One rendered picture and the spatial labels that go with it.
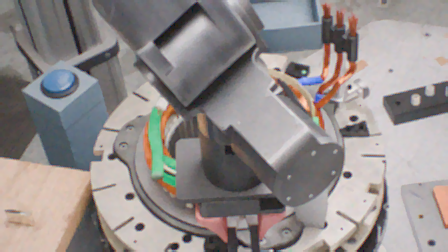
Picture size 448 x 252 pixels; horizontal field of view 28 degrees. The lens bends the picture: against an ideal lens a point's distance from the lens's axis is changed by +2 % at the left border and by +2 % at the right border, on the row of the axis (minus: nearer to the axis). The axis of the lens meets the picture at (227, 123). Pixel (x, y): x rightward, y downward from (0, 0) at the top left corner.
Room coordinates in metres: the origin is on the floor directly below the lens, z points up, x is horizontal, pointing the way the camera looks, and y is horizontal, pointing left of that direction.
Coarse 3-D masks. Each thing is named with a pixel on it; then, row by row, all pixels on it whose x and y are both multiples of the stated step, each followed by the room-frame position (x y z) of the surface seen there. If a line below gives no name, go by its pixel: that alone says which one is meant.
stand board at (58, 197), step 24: (0, 168) 0.69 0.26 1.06; (24, 168) 0.68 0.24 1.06; (48, 168) 0.68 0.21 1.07; (0, 192) 0.65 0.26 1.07; (24, 192) 0.65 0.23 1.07; (48, 192) 0.64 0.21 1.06; (72, 192) 0.64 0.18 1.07; (0, 216) 0.62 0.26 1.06; (48, 216) 0.61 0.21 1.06; (72, 216) 0.60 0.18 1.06; (0, 240) 0.58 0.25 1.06; (24, 240) 0.58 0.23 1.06; (48, 240) 0.58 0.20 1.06
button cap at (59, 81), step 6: (54, 72) 0.86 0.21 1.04; (60, 72) 0.86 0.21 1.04; (66, 72) 0.86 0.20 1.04; (48, 78) 0.85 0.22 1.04; (54, 78) 0.85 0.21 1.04; (60, 78) 0.85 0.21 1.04; (66, 78) 0.85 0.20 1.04; (72, 78) 0.85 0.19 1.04; (48, 84) 0.84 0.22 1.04; (54, 84) 0.84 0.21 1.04; (60, 84) 0.84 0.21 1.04; (66, 84) 0.84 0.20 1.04; (72, 84) 0.84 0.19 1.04; (48, 90) 0.83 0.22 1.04; (54, 90) 0.83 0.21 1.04; (60, 90) 0.83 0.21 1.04; (66, 90) 0.83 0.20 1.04
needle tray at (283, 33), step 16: (256, 0) 0.97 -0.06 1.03; (272, 0) 0.97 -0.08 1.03; (288, 0) 0.97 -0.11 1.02; (304, 0) 0.96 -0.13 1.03; (272, 16) 0.94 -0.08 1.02; (288, 16) 0.93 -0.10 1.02; (304, 16) 0.93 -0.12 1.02; (320, 16) 0.88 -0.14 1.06; (272, 32) 0.87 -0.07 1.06; (288, 32) 0.87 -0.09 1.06; (304, 32) 0.86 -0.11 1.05; (320, 32) 0.86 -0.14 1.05; (272, 48) 0.87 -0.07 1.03; (288, 48) 0.87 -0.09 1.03; (304, 48) 0.86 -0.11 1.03; (320, 48) 0.86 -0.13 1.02
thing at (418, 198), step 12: (444, 180) 0.79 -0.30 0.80; (408, 192) 0.78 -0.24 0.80; (420, 192) 0.78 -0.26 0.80; (432, 192) 0.78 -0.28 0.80; (408, 204) 0.76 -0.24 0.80; (420, 204) 0.76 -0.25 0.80; (432, 204) 0.75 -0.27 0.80; (408, 216) 0.75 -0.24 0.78; (420, 216) 0.74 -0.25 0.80; (432, 216) 0.73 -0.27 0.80; (420, 228) 0.72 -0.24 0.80; (432, 228) 0.71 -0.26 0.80; (444, 228) 0.71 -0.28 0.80; (420, 240) 0.70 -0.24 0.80; (432, 240) 0.70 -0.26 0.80; (444, 240) 0.69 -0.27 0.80
